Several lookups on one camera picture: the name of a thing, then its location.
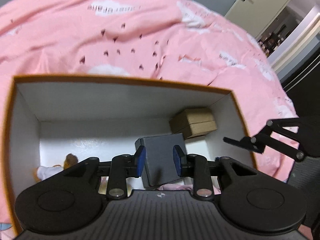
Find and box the orange cardboard storage box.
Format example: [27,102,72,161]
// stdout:
[1,75,257,234]

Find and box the dark grey small box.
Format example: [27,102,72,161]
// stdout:
[135,133,186,189]

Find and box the pink printed bed quilt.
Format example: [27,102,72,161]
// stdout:
[0,0,301,240]

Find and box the brown kraft small box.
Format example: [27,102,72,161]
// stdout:
[169,108,217,139]

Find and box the brown plush sailor doll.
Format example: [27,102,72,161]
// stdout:
[33,153,78,183]

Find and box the pink satin pouch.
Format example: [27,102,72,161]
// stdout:
[157,184,193,192]

